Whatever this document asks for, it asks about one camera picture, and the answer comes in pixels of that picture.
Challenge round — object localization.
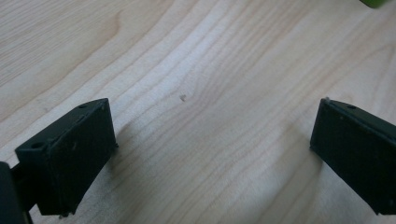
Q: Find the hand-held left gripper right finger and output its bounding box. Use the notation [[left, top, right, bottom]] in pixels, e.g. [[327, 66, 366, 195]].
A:
[[309, 97, 396, 217]]

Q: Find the green object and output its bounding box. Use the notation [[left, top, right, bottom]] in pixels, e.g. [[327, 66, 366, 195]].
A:
[[360, 0, 389, 9]]

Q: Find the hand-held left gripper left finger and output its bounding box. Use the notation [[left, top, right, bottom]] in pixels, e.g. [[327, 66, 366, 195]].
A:
[[10, 97, 120, 217]]

